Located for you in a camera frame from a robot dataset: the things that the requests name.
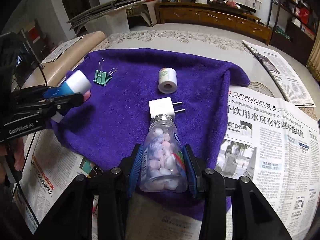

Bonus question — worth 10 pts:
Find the dark shelving unit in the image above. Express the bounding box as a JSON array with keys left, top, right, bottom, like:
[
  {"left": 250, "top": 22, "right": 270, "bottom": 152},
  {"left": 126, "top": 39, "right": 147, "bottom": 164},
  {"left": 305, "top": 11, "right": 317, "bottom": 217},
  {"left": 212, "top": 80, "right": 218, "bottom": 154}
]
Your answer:
[{"left": 267, "top": 0, "right": 319, "bottom": 65}]

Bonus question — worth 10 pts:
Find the wooden tv cabinet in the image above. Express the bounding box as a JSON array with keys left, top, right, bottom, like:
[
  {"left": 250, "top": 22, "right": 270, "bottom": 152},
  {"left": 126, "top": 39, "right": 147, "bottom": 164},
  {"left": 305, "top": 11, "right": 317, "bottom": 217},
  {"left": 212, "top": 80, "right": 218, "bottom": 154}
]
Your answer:
[{"left": 155, "top": 2, "right": 272, "bottom": 45}]

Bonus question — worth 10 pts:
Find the newspaper under left side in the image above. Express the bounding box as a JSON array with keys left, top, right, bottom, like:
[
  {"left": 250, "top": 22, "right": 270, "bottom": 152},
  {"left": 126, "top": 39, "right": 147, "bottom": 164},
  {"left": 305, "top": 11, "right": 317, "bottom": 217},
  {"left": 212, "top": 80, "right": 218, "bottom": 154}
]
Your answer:
[{"left": 14, "top": 129, "right": 95, "bottom": 234}]

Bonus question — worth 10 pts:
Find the purple towel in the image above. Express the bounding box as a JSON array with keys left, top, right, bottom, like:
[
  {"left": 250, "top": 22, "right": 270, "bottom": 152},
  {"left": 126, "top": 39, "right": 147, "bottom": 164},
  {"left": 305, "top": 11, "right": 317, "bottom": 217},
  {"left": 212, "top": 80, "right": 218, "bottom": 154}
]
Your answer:
[{"left": 46, "top": 48, "right": 251, "bottom": 222}]

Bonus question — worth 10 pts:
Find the beige sofa armrest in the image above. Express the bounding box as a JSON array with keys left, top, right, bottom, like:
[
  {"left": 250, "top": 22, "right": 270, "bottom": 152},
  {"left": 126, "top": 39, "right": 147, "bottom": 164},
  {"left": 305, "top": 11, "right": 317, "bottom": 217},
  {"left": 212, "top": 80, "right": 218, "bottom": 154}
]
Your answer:
[{"left": 22, "top": 31, "right": 106, "bottom": 88}]

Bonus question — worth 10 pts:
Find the folded newspaper far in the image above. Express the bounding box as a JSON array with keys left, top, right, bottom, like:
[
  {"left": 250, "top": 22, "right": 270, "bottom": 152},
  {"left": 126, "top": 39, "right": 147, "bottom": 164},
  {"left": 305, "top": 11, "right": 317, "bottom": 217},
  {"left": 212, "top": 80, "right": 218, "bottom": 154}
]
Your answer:
[{"left": 242, "top": 40, "right": 316, "bottom": 107}]

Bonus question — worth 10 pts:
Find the person's left hand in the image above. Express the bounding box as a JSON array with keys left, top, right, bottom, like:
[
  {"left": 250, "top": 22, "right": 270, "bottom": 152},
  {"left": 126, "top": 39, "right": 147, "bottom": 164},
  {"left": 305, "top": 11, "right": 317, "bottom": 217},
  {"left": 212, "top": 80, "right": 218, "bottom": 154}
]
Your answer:
[{"left": 1, "top": 137, "right": 25, "bottom": 177}]

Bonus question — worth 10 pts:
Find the white paper on armrest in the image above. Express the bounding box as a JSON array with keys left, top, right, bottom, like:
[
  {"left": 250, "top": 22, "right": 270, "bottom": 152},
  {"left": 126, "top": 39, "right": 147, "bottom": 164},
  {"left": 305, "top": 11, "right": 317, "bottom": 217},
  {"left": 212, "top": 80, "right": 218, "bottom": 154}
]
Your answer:
[{"left": 41, "top": 35, "right": 83, "bottom": 65}]

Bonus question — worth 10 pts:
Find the white and teal tube bottle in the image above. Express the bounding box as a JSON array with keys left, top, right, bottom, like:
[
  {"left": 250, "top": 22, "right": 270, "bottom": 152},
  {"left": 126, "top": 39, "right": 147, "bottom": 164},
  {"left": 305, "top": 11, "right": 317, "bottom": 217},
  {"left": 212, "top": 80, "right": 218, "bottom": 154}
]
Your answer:
[{"left": 50, "top": 69, "right": 92, "bottom": 124}]

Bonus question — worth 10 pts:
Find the white charger plug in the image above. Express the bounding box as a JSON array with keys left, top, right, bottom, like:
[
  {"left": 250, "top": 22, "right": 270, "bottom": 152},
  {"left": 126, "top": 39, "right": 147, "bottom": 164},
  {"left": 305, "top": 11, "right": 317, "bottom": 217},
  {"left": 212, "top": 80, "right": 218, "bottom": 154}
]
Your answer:
[{"left": 148, "top": 97, "right": 185, "bottom": 119}]

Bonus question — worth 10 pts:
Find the white tape roll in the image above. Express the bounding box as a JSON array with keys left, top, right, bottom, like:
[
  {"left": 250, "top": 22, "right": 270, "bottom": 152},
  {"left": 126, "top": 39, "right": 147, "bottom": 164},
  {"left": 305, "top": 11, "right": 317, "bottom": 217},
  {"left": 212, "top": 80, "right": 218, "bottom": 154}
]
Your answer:
[{"left": 158, "top": 67, "right": 177, "bottom": 94}]

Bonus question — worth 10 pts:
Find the clear candy bottle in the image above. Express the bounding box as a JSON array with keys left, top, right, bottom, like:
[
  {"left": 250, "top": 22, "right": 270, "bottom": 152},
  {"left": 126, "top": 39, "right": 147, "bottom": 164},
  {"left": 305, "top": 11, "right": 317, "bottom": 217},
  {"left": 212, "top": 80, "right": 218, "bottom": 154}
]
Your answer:
[{"left": 139, "top": 114, "right": 188, "bottom": 193}]

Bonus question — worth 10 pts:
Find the folded grey rack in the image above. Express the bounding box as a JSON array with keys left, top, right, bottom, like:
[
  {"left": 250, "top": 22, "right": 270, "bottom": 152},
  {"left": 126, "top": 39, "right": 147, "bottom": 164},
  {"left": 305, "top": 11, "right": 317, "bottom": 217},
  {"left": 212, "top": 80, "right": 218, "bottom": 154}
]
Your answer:
[{"left": 67, "top": 0, "right": 145, "bottom": 30}]

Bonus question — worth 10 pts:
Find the green binder clip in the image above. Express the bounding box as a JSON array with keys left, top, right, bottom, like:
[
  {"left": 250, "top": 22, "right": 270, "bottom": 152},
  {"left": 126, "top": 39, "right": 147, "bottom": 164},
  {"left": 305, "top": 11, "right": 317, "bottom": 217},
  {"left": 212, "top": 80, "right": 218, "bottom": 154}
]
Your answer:
[{"left": 93, "top": 58, "right": 117, "bottom": 86}]

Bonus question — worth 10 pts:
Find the beige curtain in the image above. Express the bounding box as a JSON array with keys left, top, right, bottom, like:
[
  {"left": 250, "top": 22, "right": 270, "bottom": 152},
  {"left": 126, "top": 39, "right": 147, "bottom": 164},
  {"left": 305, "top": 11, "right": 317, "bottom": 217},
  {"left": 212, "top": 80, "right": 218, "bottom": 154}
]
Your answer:
[{"left": 306, "top": 27, "right": 320, "bottom": 83}]

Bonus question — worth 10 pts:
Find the large spread newspaper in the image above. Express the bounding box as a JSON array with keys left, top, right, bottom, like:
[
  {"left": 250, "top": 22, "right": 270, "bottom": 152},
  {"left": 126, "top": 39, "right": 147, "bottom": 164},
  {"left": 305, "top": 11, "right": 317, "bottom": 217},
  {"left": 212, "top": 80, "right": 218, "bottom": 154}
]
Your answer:
[{"left": 125, "top": 86, "right": 319, "bottom": 239}]

